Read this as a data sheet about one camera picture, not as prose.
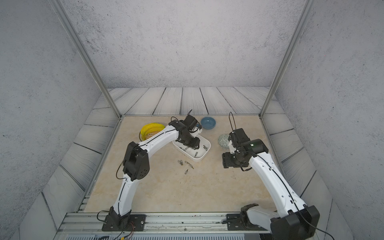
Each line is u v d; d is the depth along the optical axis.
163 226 0.73
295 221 0.36
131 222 0.72
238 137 0.58
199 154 0.98
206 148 1.01
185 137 0.72
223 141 1.02
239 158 0.61
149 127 1.07
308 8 0.71
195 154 0.97
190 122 0.77
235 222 0.73
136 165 0.56
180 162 0.94
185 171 0.91
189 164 0.94
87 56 0.87
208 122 1.14
